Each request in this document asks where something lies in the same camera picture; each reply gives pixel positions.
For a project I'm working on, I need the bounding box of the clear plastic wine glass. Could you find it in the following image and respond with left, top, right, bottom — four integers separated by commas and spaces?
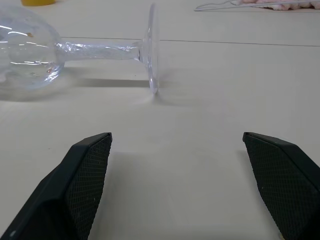
0, 2, 161, 95

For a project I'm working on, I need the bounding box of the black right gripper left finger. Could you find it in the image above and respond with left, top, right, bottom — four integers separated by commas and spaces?
0, 132, 113, 240

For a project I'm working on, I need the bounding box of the pink cloth on hanger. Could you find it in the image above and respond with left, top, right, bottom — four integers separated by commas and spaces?
194, 0, 312, 12

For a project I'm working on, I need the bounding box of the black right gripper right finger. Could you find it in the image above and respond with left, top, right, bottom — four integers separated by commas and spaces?
242, 132, 320, 240

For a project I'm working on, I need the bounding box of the pink fluffy cloth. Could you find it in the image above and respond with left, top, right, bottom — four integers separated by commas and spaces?
231, 0, 320, 12

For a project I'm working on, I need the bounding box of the yellow cup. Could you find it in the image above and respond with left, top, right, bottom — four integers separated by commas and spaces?
20, 0, 56, 7

